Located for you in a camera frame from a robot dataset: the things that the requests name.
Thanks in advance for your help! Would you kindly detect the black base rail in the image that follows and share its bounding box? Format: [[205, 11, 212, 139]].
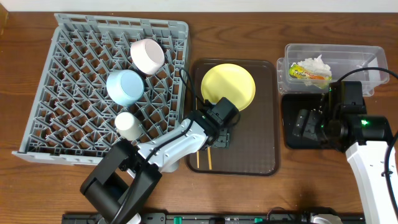
[[61, 211, 366, 224]]

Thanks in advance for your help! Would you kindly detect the light blue bowl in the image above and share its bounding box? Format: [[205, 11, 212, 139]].
[[106, 70, 144, 106]]

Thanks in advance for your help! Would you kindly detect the green snack wrapper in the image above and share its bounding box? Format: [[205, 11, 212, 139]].
[[289, 63, 331, 89]]

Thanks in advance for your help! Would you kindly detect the wooden chopstick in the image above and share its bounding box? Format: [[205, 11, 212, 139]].
[[207, 147, 213, 170], [195, 100, 200, 169]]

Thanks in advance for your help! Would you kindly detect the white tissue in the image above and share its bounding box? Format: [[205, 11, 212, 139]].
[[297, 55, 332, 77]]

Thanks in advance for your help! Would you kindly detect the brown serving tray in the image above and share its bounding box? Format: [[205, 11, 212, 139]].
[[186, 58, 280, 176]]

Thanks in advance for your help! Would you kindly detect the yellow plate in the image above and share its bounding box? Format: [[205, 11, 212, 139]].
[[201, 63, 256, 111]]

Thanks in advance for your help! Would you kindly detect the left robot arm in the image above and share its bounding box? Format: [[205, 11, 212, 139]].
[[80, 97, 239, 223]]

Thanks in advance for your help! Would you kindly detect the clear plastic bin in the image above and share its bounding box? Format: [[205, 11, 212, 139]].
[[277, 44, 388, 94]]

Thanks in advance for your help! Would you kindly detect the black waste tray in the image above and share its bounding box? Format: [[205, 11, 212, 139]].
[[281, 93, 343, 150]]

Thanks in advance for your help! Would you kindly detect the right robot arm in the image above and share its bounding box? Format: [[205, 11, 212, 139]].
[[287, 81, 397, 223]]

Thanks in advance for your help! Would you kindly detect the white cup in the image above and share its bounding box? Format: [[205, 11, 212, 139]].
[[114, 112, 143, 141]]

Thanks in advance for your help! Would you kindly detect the grey dishwasher rack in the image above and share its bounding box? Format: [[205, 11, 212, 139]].
[[15, 13, 190, 165]]

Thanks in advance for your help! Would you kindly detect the pink bowl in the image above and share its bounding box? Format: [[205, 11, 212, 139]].
[[130, 39, 165, 75]]

